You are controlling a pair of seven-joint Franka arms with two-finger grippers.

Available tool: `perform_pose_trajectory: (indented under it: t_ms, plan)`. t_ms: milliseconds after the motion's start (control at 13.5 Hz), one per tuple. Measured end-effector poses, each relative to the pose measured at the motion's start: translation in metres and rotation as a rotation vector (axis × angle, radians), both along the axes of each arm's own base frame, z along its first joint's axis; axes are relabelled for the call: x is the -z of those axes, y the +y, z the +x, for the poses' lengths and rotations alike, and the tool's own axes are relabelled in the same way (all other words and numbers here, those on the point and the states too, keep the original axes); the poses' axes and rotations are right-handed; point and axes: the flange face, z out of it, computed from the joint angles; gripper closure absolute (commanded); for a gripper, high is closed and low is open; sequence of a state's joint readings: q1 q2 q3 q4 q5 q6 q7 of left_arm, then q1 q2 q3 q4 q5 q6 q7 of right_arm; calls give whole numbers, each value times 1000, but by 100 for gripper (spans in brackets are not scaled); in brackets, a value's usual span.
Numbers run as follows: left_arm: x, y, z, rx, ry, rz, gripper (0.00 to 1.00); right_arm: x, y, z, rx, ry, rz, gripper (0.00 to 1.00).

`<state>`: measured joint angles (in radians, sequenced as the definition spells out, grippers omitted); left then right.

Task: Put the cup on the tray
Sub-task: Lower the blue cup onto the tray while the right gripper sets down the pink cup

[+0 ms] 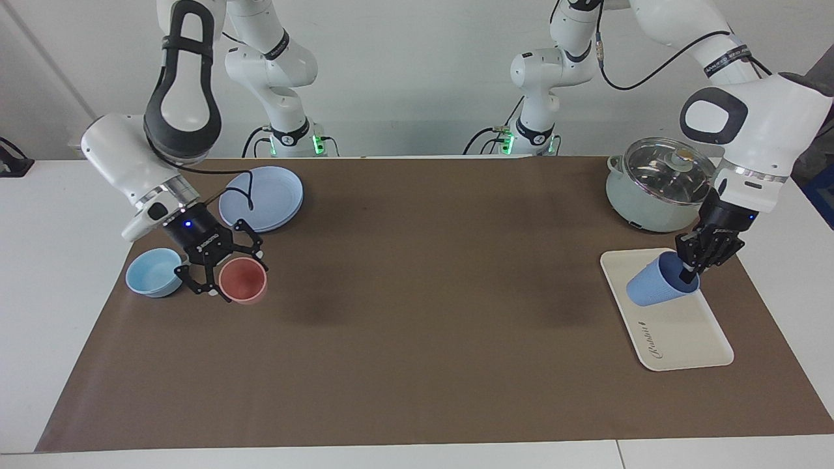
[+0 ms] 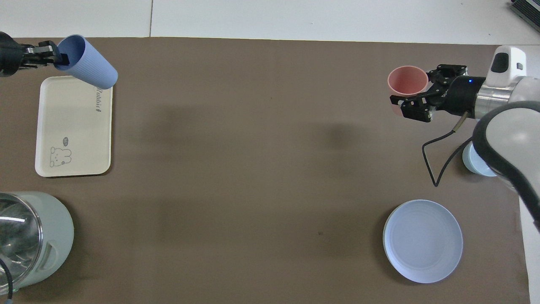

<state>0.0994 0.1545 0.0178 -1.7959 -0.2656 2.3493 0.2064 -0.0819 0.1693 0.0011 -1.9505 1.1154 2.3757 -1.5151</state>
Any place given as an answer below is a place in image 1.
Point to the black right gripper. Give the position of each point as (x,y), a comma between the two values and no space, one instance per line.
(199,238)

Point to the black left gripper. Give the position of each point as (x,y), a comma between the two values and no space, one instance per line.
(726,218)

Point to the pink plastic cup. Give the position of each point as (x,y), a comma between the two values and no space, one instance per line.
(242,281)

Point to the blue plastic cup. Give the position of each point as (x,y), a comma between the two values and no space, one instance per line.
(655,286)

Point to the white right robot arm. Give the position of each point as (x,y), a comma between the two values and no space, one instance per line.
(176,98)

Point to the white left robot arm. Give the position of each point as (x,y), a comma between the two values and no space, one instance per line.
(749,130)

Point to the cream rabbit print tray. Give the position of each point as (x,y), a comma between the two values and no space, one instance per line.
(677,329)

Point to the light blue bowl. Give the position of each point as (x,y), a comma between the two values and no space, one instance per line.
(153,273)

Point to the pale blue plate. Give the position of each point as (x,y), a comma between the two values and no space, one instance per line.
(273,195)

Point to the mint green electric pot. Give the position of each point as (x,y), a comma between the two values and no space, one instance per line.
(642,208)

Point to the glass pot lid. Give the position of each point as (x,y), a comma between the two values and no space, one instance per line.
(664,170)

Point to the blue crate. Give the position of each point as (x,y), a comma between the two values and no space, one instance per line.
(822,198)

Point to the brown table mat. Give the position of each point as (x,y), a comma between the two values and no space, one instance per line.
(417,339)

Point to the black clamp object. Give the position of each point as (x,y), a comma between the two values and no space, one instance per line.
(13,159)

